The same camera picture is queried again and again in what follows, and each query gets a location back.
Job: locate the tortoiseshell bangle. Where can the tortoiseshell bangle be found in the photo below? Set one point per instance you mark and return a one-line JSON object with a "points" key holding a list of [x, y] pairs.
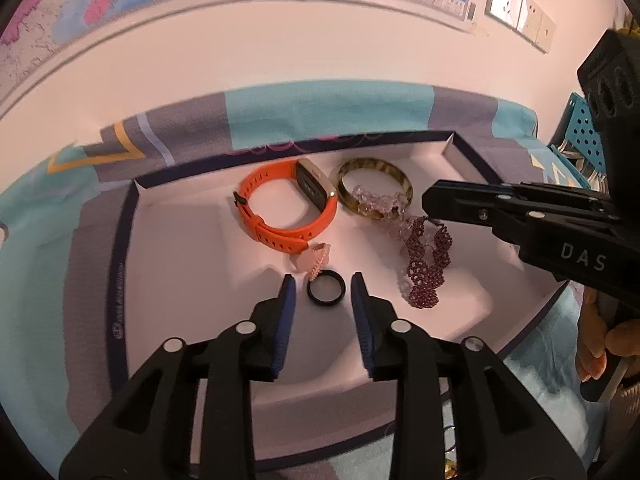
{"points": [[375, 164]]}

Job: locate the orange smartwatch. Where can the orange smartwatch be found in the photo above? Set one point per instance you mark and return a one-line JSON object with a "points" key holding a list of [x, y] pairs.
{"points": [[280, 235]]}

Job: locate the dark blue shallow box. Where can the dark blue shallow box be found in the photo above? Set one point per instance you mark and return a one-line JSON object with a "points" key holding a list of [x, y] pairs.
{"points": [[190, 260]]}

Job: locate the blue grey printed cloth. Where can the blue grey printed cloth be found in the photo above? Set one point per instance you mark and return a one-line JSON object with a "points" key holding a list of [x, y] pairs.
{"points": [[325, 110]]}

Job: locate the person's right hand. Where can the person's right hand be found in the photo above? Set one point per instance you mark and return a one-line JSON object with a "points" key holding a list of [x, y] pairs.
{"points": [[590, 345]]}

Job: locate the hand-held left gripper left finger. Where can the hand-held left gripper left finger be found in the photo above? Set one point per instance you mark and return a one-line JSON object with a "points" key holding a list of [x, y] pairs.
{"points": [[285, 310]]}

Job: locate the pink hair clip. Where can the pink hair clip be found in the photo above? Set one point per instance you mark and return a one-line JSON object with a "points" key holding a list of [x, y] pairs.
{"points": [[312, 257]]}

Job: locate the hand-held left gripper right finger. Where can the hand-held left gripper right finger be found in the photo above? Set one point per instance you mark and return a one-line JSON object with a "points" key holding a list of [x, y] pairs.
{"points": [[360, 320]]}

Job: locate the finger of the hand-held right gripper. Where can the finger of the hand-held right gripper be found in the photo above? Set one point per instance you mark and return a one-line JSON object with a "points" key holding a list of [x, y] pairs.
{"points": [[460, 207], [550, 194]]}

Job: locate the teal perforated basket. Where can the teal perforated basket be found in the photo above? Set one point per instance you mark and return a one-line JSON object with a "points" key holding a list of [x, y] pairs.
{"points": [[582, 130]]}

